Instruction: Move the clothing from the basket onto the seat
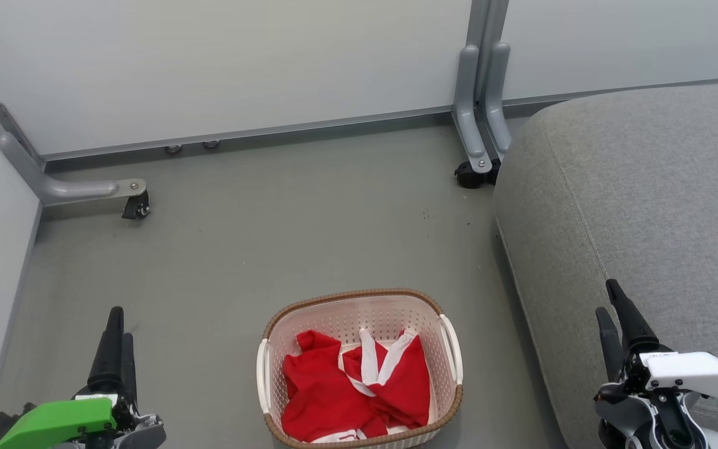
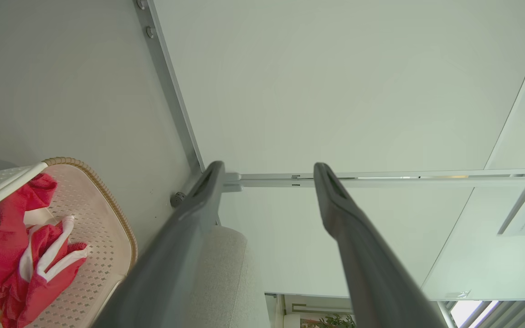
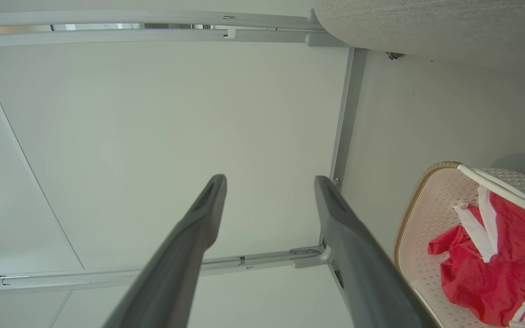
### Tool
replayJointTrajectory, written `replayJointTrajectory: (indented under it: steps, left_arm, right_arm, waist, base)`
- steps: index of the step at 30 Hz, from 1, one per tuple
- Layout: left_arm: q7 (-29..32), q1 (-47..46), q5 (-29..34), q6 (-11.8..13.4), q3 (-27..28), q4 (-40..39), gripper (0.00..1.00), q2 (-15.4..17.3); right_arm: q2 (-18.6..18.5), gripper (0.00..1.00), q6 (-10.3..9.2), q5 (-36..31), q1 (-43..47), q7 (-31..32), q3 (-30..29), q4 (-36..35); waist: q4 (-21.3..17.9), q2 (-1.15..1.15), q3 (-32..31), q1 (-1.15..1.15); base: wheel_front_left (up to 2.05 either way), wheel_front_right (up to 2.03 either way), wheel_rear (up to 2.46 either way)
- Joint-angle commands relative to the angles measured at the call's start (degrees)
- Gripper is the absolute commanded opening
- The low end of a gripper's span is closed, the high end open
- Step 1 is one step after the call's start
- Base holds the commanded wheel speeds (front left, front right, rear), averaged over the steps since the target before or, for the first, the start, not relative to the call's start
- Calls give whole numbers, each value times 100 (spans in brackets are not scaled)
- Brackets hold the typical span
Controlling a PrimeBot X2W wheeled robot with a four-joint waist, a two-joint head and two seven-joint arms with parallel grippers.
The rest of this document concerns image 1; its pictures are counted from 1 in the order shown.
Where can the grey fabric sofa cushion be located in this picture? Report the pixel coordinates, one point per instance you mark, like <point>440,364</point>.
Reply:
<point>639,206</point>

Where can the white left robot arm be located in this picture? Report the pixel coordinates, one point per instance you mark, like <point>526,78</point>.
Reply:
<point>142,436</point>

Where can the grey curved partition foot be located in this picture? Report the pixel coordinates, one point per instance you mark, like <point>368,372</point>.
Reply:
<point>496,106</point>
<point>470,118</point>

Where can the white perforated laundry basket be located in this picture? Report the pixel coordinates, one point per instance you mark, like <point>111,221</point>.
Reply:
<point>346,315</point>

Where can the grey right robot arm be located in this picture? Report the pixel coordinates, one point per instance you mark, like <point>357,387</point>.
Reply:
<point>642,424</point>

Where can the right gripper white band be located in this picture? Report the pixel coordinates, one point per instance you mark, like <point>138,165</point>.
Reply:
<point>686,371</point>

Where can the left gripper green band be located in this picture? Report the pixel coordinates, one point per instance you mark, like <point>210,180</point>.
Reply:
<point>53,421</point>

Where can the black caster with grey bracket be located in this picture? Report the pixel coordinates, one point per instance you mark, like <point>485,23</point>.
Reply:
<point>137,206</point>

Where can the red and white garment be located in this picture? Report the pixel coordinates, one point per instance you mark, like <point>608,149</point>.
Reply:
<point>321,393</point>

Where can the long grey partition foot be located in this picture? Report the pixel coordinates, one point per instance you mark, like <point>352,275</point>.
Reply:
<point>66,187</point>

